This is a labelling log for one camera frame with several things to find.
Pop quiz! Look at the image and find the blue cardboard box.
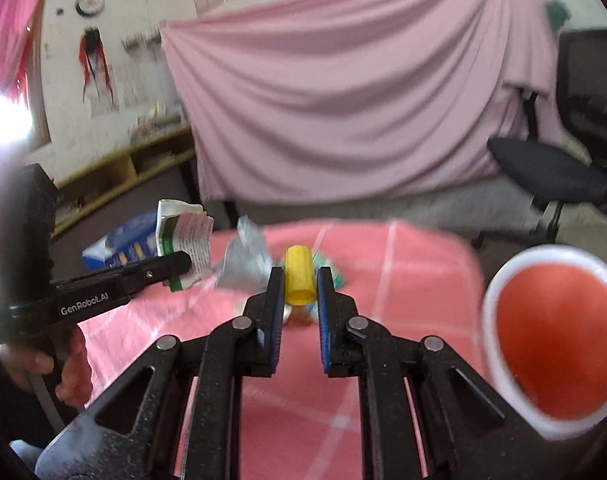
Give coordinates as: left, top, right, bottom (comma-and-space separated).
82, 211, 160, 272

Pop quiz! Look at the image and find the person's left hand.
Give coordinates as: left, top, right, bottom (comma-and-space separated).
0, 330, 93, 407

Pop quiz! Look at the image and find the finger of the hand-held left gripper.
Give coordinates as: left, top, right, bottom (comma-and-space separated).
86, 251, 191, 297

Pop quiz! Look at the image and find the metal wall hook rack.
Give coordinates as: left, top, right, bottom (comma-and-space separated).
120, 30, 161, 53

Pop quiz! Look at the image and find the pink curtain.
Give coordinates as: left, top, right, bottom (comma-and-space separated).
0, 0, 54, 106

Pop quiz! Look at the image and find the yellow plastic cylinder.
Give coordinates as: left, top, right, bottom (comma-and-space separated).
284, 245, 315, 307

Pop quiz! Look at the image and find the black office chair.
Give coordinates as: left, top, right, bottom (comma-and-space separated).
471, 29, 607, 251

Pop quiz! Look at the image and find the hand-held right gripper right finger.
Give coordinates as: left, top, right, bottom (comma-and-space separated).
316, 266, 579, 480

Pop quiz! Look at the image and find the green dustpan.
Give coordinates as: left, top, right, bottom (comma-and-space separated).
546, 0, 569, 28

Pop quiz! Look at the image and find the red black hanging decoration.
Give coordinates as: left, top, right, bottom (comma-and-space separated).
78, 26, 115, 103

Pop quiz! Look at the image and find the crumpled silver foil wrapper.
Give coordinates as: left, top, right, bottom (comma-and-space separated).
216, 216, 275, 291

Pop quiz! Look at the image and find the pink checked cloth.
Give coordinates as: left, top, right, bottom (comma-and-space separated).
76, 219, 487, 480

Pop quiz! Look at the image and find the torn white green carton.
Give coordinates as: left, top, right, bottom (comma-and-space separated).
154, 199, 215, 293

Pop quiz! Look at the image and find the wooden shelf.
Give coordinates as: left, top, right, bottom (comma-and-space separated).
48, 122, 199, 238

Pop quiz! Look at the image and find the orange basin with white rim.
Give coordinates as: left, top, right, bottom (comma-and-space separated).
482, 244, 607, 441

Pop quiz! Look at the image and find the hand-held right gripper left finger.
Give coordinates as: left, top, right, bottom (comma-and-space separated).
36, 266, 286, 480

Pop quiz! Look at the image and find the pink draped sheet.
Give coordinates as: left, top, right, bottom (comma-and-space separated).
159, 0, 559, 206

